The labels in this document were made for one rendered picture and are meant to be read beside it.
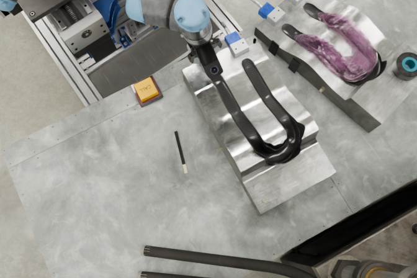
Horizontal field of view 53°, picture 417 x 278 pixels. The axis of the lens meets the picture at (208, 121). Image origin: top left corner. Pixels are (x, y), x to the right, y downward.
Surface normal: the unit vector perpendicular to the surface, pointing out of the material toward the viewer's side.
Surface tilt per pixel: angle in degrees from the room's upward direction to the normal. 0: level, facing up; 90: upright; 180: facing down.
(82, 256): 0
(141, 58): 0
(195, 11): 11
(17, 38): 0
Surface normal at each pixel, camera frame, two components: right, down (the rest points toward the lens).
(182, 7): -0.07, -0.09
